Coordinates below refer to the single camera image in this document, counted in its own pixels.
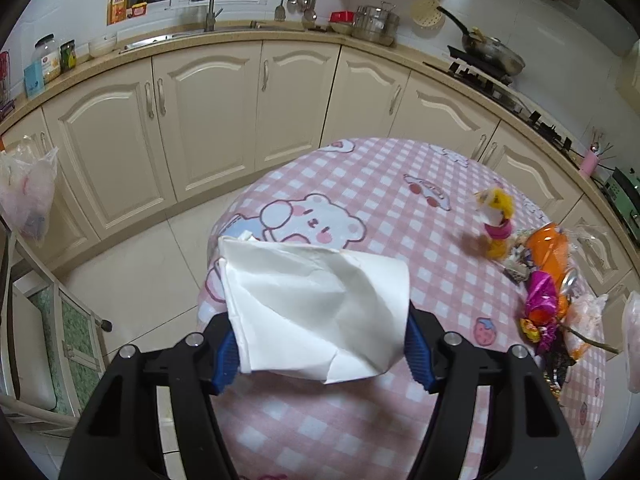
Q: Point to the black gas stove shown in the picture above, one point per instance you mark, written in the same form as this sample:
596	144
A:
500	92

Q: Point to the red bowl on counter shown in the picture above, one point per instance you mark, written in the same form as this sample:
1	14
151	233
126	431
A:
341	22

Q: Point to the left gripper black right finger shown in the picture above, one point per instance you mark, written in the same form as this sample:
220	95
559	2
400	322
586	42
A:
502	394

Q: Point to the cream kitchen cabinet run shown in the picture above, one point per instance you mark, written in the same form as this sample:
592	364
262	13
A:
141	131

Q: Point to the white paper napkin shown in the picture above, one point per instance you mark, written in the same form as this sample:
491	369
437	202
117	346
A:
322	314

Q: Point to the plastic bag hanging left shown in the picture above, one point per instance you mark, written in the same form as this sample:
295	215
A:
28	188

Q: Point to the pink utensil cup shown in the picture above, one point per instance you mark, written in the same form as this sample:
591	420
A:
597	148

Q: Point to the steel frying pan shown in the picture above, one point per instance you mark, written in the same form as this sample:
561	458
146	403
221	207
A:
489	49

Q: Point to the yellow pink toy wrapper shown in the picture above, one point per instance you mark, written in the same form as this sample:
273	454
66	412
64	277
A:
496	210

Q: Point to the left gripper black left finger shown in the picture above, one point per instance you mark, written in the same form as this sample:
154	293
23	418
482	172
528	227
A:
146	400

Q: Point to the green electric grill appliance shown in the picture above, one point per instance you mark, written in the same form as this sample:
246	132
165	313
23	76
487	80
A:
621	189

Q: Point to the orange snack bag trash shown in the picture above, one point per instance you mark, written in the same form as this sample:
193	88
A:
549	248

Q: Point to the steel stockpot with lid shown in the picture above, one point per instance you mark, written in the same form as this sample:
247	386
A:
375	24

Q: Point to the clear plastic food jar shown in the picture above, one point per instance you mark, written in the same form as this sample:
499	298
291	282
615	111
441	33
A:
47	54

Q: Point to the magenta foil wrapper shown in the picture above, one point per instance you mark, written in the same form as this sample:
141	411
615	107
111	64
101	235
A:
541	307

